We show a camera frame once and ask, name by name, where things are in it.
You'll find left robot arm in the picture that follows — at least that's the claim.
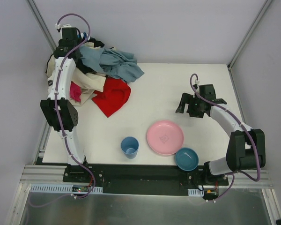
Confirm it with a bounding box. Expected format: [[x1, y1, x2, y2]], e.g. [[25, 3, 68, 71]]
[[40, 24, 85, 165]]

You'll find beige tote bag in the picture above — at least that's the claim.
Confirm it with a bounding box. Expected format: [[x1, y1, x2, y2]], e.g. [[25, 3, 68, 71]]
[[45, 54, 55, 78]]

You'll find cable duct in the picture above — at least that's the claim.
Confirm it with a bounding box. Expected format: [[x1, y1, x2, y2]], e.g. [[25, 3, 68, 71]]
[[30, 184, 103, 195], [187, 188, 220, 197]]

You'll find right cable duct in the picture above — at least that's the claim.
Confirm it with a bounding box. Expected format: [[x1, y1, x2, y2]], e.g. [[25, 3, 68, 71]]
[[187, 188, 220, 197]]

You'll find red cloth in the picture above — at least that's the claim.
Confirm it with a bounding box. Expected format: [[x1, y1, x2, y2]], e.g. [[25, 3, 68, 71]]
[[92, 77, 131, 118]]

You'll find cream beige cloth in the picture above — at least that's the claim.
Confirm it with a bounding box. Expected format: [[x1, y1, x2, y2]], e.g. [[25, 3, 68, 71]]
[[70, 68, 106, 106]]

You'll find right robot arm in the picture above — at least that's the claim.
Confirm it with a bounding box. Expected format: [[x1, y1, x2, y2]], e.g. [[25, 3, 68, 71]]
[[176, 84, 266, 182]]

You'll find black printed cloth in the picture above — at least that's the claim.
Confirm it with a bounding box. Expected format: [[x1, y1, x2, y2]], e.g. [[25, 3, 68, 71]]
[[76, 37, 105, 74]]

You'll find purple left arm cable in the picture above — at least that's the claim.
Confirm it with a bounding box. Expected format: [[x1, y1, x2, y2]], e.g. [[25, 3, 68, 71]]
[[28, 14, 96, 208]]

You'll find white cloth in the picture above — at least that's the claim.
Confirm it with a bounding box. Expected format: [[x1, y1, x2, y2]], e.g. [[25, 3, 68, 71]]
[[47, 71, 54, 94]]

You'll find dark blue bowl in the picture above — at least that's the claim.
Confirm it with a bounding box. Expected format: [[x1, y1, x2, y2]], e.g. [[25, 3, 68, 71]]
[[175, 148, 199, 172]]

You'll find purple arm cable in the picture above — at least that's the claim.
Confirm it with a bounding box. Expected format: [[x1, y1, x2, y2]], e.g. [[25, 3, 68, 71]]
[[28, 14, 96, 208], [189, 74, 262, 204]]

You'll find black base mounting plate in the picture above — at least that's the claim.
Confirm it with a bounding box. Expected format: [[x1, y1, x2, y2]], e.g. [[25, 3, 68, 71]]
[[63, 164, 229, 196]]

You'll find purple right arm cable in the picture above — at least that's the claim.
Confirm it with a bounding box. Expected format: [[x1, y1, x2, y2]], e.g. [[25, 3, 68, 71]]
[[189, 74, 262, 204]]

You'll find magenta pink cloth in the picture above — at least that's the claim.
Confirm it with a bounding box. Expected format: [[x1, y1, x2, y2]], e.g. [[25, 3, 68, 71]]
[[70, 82, 82, 103]]

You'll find aluminium frame rail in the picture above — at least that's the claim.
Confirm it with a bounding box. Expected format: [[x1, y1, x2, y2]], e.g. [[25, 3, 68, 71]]
[[20, 165, 70, 182]]

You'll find grey-blue cloth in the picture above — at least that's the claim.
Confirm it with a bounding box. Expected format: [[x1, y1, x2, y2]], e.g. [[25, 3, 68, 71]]
[[80, 45, 144, 83]]

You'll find pink plate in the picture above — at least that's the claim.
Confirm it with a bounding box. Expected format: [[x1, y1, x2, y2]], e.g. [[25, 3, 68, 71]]
[[147, 120, 184, 156]]

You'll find left cable duct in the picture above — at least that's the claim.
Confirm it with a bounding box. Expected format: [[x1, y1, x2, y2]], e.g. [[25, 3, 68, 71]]
[[30, 184, 103, 195]]

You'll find light blue cup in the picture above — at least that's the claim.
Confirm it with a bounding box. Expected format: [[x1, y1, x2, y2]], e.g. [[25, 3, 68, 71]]
[[120, 136, 139, 159]]

